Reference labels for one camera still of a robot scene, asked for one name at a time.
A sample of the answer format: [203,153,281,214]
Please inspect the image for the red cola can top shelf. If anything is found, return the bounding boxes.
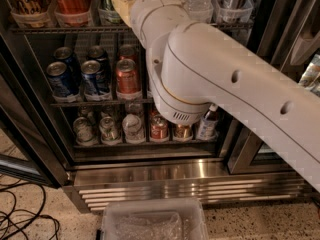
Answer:
[56,0,91,27]

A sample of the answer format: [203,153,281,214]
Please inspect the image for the stainless steel fridge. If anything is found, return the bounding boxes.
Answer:
[0,0,320,212]

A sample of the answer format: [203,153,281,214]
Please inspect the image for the green can top shelf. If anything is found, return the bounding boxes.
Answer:
[98,0,121,26]

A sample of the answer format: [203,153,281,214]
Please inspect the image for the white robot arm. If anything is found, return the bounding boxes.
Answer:
[112,0,320,191]

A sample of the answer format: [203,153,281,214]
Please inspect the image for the blue can back left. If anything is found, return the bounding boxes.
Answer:
[54,47,81,84]

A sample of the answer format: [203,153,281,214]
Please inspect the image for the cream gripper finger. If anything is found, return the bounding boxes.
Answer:
[111,0,136,27]

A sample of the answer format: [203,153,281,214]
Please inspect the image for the blue can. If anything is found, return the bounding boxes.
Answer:
[54,47,81,84]
[46,61,80,103]
[81,60,112,101]
[87,45,111,79]

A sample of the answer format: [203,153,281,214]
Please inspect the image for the copper can bottom front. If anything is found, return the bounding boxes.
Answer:
[173,124,193,142]

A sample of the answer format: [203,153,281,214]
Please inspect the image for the clear plastic storage bin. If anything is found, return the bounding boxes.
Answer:
[100,198,209,240]

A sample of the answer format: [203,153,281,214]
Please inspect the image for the yellow can top shelf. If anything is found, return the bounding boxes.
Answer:
[9,0,54,28]

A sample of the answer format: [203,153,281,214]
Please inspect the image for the orange can shelf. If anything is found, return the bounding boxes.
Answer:
[116,59,142,100]
[118,44,138,62]

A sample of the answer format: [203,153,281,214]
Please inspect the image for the black cables on floor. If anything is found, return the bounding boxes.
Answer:
[0,173,61,240]

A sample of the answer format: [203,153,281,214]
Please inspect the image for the open fridge glass door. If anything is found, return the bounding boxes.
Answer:
[0,37,68,188]

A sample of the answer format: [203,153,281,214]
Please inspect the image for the blue can front left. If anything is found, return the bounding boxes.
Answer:
[46,61,80,103]

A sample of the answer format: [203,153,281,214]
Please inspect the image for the silver can bottom left front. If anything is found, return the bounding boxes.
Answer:
[73,117,98,146]

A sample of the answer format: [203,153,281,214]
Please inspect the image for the tea bottle bottom shelf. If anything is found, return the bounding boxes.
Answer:
[196,104,219,141]

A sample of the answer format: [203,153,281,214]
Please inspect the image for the orange can front middle shelf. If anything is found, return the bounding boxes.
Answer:
[116,59,142,100]

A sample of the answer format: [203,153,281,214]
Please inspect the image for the clear water bottle right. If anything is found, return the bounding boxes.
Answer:
[184,0,213,23]

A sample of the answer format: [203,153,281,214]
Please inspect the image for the orange can back middle shelf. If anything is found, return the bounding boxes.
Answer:
[118,44,138,62]

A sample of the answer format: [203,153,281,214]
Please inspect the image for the red can bottom front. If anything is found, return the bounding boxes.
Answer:
[150,115,169,142]

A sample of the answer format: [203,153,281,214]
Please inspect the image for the clear bottle bottom shelf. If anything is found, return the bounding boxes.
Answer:
[122,114,145,144]

